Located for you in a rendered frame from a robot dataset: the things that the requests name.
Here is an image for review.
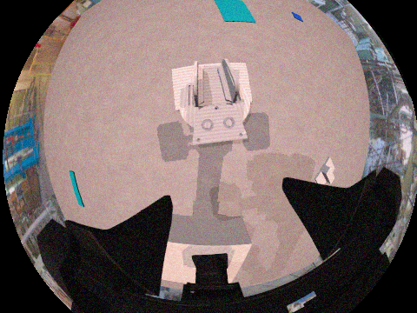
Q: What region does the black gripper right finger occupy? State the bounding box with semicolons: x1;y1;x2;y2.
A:
281;170;376;261

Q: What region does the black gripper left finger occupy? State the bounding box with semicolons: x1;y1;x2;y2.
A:
64;195;174;296

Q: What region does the teal flat plate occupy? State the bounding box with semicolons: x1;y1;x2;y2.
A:
215;0;257;23

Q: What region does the teal rectangular block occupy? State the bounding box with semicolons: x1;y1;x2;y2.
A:
69;170;84;206

